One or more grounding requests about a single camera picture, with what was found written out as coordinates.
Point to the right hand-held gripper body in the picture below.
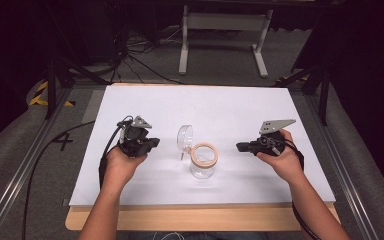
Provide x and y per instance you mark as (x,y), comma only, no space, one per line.
(270,141)

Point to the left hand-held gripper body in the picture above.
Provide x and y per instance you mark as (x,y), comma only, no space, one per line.
(134,136)

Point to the glass jar with hinged lid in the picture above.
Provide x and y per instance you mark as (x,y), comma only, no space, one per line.
(203,166)

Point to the person's right hand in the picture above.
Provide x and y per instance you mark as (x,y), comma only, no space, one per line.
(288,163)

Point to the person's left hand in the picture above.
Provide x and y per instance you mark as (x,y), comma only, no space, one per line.
(120,170)

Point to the white board table cover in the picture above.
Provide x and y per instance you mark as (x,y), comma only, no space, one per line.
(213,106)

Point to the black tripod stand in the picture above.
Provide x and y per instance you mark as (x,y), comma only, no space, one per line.
(323,93)
(51,90)

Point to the yellow black floor tape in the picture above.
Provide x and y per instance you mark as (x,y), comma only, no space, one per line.
(36,99)

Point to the dark curtain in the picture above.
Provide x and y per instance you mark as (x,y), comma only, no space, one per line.
(370,83)
(6,66)

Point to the aluminium floor rail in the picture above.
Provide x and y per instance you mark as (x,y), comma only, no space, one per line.
(343,166)
(20,173)

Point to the white metal stand frame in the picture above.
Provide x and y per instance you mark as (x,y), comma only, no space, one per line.
(226,21)

